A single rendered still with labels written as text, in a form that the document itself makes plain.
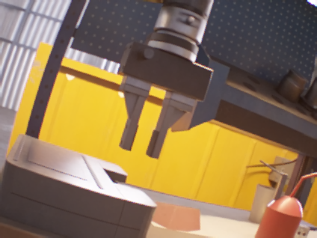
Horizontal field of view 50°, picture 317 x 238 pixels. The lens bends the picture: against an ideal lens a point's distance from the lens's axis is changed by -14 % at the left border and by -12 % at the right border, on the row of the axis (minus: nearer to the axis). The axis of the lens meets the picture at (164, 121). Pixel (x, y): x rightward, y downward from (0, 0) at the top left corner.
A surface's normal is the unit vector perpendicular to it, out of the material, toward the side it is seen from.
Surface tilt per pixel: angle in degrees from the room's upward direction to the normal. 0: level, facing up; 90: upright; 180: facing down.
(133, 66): 90
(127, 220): 90
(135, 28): 90
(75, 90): 90
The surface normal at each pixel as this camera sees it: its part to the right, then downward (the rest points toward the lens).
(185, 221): 0.61, -0.61
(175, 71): 0.31, 0.10
